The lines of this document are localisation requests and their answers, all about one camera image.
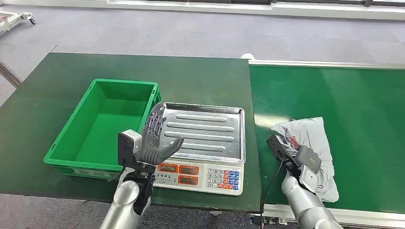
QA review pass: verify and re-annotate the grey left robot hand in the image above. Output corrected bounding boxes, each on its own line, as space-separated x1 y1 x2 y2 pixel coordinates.
135 102 184 166

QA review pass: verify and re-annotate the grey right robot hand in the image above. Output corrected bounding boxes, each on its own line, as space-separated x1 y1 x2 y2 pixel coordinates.
294 145 322 175

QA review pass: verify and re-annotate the grey plastic mailer package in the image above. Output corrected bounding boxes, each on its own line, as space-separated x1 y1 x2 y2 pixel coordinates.
270 117 340 203

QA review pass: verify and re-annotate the green conveyor belt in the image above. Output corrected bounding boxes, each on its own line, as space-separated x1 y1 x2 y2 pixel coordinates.
248 59 405 229

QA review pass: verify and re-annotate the green plastic crate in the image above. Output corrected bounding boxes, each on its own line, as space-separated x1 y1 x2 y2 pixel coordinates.
43 78 162 181

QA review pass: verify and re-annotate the steel scale tray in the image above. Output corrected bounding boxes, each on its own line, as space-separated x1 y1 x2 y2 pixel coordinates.
157 102 247 165

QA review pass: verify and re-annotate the white electronic scale body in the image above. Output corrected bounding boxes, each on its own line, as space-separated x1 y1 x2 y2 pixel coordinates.
153 158 245 197

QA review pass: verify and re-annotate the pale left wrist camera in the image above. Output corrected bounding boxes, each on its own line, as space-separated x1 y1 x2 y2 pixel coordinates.
117 129 143 167

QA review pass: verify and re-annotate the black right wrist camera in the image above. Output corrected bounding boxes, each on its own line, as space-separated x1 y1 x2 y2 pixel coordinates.
266 134 298 169

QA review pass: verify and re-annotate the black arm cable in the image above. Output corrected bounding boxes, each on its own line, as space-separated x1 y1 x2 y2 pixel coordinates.
259 157 285 223

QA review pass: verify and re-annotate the white wheeled cart frame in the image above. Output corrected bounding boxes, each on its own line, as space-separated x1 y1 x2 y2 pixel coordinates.
0 10 36 35

